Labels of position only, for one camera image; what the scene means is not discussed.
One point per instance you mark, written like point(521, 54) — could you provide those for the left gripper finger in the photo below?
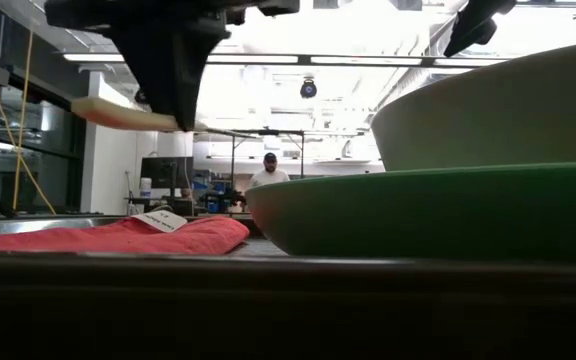
point(173, 75)

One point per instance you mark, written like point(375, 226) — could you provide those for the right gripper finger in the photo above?
point(478, 22)

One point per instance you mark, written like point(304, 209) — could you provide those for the beige bowl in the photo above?
point(493, 120)

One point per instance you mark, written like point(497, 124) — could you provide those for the red cloth napkin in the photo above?
point(93, 240)

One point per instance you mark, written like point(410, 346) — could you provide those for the green plate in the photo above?
point(418, 215)

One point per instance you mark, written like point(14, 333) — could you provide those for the black background robot arm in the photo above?
point(223, 200)

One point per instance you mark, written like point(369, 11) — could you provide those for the overhead light bar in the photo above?
point(93, 57)

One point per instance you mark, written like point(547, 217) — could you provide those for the dark computer monitor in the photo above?
point(165, 172)

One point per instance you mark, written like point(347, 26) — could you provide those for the white plastic container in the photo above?
point(145, 187)

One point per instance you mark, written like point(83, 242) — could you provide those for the person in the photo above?
point(268, 177)

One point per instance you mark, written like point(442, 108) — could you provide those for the dark glass window partition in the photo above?
point(43, 140)

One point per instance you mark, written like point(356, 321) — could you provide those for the black background station frame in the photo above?
point(268, 132)

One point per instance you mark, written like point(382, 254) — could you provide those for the black ceiling-hung camera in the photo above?
point(308, 89)

